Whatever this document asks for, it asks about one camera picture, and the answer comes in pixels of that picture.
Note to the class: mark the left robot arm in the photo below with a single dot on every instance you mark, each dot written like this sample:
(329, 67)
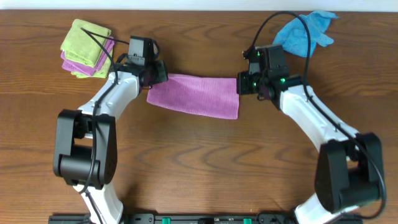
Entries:
(86, 154)

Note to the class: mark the purple folded cloth in stack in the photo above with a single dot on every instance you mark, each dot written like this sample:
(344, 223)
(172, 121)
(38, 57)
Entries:
(68, 64)

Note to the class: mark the green folded cloth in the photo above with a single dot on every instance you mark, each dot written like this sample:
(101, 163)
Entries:
(79, 47)
(99, 71)

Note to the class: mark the top green folded cloth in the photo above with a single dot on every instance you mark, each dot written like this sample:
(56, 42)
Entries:
(79, 47)

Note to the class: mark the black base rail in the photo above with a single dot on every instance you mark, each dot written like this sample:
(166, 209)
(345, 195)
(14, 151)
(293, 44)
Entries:
(149, 218)

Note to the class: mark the crumpled blue cloth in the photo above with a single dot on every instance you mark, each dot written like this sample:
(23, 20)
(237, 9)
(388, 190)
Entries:
(293, 37)

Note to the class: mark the bottom green folded cloth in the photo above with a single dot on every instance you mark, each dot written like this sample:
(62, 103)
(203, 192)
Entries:
(99, 71)

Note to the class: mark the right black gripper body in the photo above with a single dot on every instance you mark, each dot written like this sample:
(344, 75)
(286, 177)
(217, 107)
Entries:
(250, 84)

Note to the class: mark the purple microfiber cloth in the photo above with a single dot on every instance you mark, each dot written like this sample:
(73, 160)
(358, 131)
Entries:
(211, 97)

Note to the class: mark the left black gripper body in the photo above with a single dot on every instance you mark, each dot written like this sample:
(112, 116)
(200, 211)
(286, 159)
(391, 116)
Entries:
(160, 73)

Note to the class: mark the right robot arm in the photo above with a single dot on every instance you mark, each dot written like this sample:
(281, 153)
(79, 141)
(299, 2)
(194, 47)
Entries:
(350, 171)

